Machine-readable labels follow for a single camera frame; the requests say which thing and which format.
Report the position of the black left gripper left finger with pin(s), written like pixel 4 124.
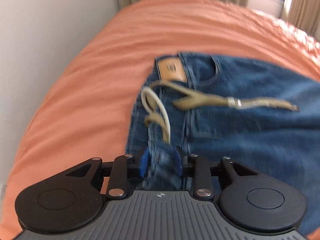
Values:
pixel 74 197

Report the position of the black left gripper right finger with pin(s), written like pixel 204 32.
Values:
pixel 250 200

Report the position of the blue denim jeans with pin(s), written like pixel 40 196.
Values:
pixel 281 143

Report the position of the orange bed sheet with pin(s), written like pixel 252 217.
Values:
pixel 87 111

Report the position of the beige braided belt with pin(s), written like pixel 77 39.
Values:
pixel 157 113

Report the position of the beige right curtain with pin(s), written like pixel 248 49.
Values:
pixel 303 14

